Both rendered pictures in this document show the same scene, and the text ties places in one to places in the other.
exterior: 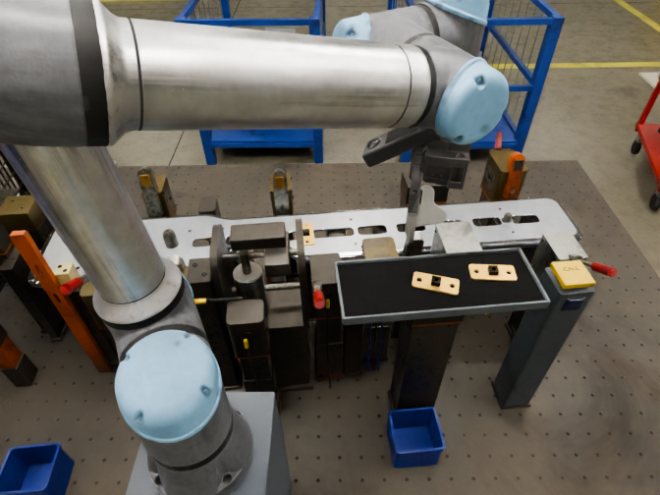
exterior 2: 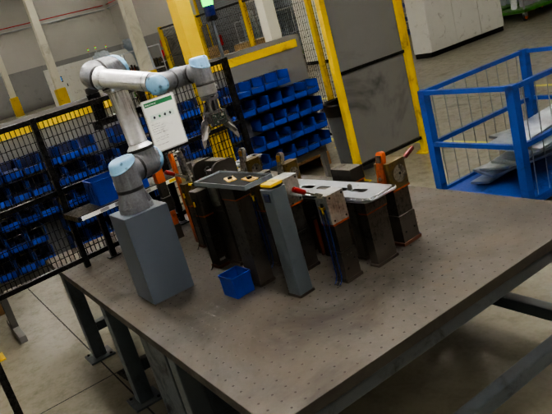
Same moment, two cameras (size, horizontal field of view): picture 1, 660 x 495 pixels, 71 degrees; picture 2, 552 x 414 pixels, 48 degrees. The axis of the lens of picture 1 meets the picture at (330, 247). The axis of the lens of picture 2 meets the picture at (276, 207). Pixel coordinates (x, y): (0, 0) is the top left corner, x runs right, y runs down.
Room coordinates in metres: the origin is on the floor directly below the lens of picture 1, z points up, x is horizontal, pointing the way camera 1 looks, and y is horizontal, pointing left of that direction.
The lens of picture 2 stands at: (-0.53, -2.38, 1.73)
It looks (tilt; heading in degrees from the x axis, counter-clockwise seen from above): 17 degrees down; 60
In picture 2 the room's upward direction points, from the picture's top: 16 degrees counter-clockwise
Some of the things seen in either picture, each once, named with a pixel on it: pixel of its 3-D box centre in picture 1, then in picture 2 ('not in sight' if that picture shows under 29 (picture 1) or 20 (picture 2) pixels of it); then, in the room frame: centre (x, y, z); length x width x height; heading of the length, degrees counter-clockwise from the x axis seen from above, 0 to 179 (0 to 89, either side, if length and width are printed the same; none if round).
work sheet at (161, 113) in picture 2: not in sight; (163, 122); (0.90, 1.08, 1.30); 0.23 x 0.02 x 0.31; 5
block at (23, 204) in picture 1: (46, 253); not in sight; (0.95, 0.81, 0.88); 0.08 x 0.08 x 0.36; 5
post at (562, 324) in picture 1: (535, 345); (287, 241); (0.59, -0.46, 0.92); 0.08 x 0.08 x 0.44; 5
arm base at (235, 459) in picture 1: (195, 438); (133, 198); (0.29, 0.20, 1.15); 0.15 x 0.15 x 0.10
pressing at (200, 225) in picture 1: (313, 233); (273, 184); (0.89, 0.04, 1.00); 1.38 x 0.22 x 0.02; 95
